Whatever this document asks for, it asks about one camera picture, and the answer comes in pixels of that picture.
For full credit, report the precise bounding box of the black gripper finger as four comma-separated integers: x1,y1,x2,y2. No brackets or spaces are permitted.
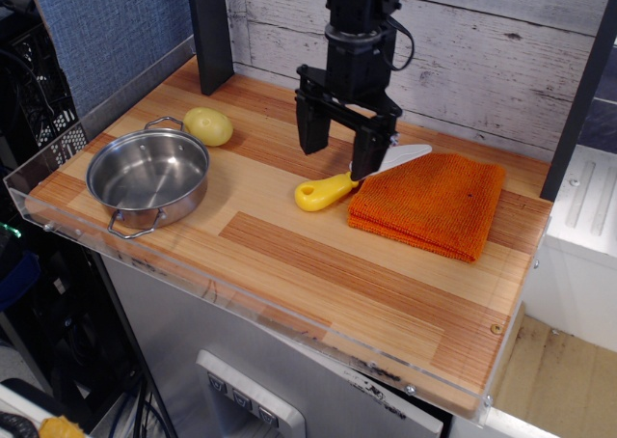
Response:
351,121,398,181
296,95,331,155

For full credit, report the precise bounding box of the yellow handled white toy knife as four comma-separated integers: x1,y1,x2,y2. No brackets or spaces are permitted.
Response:
294,144,432,212

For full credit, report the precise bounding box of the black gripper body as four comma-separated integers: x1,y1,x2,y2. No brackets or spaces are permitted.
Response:
296,35,402,131

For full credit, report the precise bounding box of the dark left frame post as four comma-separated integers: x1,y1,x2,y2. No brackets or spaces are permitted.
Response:
189,0,234,96

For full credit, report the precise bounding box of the yellow toy potato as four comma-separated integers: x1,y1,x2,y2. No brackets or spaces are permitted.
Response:
183,107,233,147

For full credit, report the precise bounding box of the dark right frame post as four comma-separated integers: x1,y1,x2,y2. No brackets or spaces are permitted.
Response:
540,0,616,202

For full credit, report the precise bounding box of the stainless steel pot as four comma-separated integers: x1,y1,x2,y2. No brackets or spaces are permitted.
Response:
86,117,210,240

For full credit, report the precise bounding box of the silver toy fridge cabinet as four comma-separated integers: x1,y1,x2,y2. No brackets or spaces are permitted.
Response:
99,255,452,437

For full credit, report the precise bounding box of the clear acrylic table guard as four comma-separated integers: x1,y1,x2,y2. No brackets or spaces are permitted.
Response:
10,61,550,437

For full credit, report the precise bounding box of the folded orange cloth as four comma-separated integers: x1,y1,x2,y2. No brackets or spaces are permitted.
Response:
348,152,506,263

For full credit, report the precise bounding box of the white aluminium side unit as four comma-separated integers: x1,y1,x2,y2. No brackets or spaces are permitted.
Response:
523,146,616,351

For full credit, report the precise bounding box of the dark frame post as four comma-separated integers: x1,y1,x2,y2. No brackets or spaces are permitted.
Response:
540,0,616,202
189,0,234,96

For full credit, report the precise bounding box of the yellow object bottom left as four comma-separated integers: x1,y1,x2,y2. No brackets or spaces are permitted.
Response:
39,416,86,438

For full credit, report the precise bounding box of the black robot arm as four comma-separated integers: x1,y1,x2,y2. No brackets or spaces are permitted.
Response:
296,0,409,180

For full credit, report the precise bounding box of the black plastic crate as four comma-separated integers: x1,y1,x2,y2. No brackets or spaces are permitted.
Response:
7,24,78,147

